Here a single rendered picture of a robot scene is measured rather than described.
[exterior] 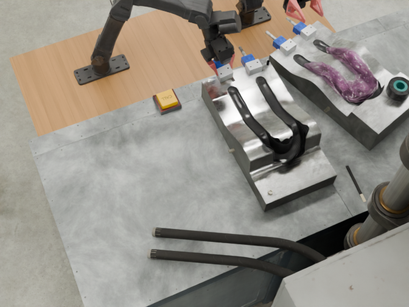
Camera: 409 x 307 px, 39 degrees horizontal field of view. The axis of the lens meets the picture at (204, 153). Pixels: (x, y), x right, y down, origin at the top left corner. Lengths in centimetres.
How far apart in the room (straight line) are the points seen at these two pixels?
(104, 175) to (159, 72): 47
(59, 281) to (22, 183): 54
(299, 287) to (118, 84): 126
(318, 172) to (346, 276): 83
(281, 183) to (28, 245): 135
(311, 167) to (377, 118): 28
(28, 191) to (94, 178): 99
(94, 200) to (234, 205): 45
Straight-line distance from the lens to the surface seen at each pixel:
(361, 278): 112
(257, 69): 203
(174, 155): 195
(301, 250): 169
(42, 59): 226
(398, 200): 135
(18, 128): 309
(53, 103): 213
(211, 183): 190
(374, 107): 202
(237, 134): 188
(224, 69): 198
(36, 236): 278
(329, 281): 110
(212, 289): 201
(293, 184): 186
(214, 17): 185
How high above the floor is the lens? 249
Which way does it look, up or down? 60 degrees down
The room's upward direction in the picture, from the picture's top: 2 degrees clockwise
